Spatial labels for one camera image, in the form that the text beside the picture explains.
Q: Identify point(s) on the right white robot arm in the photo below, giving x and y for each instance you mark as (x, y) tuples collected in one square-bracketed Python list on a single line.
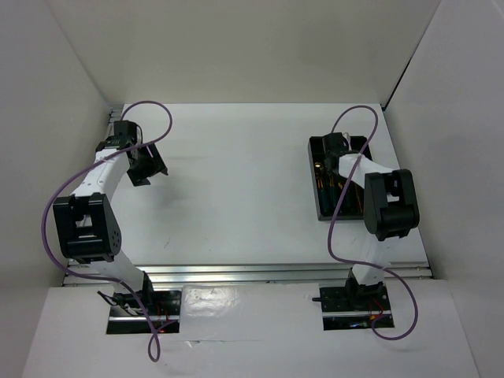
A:
[(390, 212)]

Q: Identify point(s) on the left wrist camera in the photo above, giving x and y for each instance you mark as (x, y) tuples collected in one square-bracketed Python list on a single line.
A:
[(139, 134)]

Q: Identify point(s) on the black cutlery tray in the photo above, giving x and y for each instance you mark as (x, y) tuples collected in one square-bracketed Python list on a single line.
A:
[(348, 210)]

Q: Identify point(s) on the gold spoon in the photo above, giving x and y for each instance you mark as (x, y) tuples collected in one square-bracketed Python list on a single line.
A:
[(318, 170)]

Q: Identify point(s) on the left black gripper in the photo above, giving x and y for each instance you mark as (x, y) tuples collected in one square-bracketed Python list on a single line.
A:
[(155, 164)]

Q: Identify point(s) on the aluminium table rail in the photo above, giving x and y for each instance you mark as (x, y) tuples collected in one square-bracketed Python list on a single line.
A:
[(180, 275)]

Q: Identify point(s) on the copper chopstick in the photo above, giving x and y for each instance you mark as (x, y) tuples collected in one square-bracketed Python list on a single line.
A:
[(358, 200)]

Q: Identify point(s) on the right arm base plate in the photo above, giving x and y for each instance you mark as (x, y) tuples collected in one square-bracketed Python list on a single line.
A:
[(340, 313)]

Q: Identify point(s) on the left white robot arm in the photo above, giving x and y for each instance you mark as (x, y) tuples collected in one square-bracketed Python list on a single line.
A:
[(87, 229)]

